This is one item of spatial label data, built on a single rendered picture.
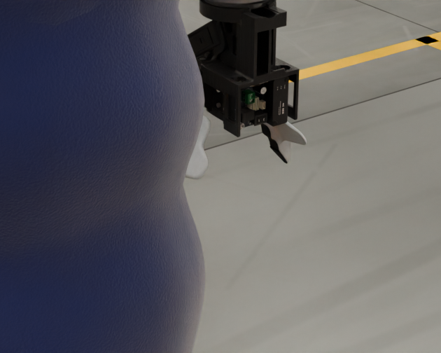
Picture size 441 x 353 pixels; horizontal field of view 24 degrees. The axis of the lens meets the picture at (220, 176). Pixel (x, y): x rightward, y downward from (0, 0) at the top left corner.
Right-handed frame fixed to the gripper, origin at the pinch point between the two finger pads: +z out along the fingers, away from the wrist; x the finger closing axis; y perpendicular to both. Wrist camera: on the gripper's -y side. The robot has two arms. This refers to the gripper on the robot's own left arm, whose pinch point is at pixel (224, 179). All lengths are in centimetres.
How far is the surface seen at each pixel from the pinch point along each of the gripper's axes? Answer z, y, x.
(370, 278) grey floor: 152, -144, 164
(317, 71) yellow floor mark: 152, -306, 273
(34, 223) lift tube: -27, 41, -38
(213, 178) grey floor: 152, -238, 160
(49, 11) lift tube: -36, 40, -37
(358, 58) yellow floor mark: 152, -308, 303
